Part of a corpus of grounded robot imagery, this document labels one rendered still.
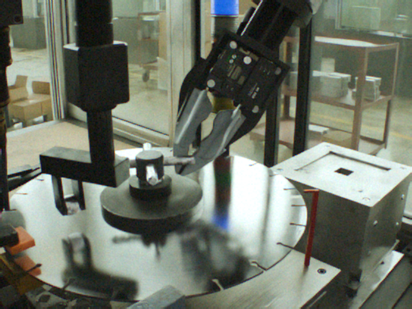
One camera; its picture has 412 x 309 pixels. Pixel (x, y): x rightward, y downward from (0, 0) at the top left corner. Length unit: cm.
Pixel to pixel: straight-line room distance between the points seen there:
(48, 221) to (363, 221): 40
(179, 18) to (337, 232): 63
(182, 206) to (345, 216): 27
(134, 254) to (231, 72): 19
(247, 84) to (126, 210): 17
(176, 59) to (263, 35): 68
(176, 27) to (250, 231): 71
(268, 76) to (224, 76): 4
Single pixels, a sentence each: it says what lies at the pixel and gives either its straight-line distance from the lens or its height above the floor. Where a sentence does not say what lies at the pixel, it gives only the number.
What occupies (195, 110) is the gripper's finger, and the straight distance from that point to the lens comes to 44.
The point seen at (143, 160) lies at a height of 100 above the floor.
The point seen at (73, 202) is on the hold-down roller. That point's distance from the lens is 43.
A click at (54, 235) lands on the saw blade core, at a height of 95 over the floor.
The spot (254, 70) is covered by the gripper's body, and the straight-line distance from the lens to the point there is 40.
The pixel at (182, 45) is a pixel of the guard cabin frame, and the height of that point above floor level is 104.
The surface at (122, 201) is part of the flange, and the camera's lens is 46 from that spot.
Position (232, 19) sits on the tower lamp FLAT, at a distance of 70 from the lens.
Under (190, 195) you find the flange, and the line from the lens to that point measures 47.
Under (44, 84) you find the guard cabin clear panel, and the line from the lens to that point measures 157.
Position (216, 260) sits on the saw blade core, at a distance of 38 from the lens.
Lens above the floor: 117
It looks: 21 degrees down
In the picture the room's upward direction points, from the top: straight up
